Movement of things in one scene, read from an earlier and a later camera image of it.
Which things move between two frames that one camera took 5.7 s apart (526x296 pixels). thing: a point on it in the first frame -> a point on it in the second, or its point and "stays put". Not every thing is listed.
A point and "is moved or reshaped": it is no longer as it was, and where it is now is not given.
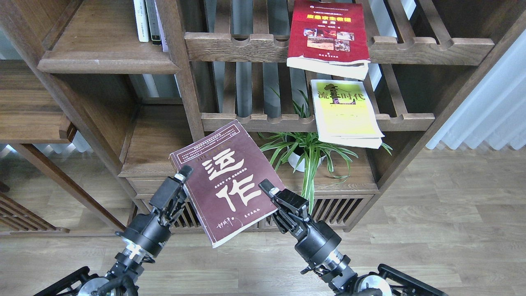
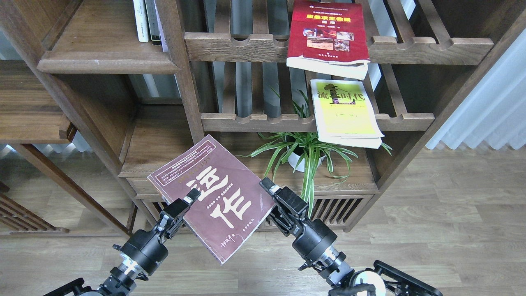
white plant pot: x=295 y=159 stays put
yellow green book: x=345 y=114 stays put
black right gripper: x=315 y=239 stays put
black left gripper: x=143 y=239 -> x=144 y=250
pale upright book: x=164 y=44 stays put
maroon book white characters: x=224 y=190 is moved or reshaped
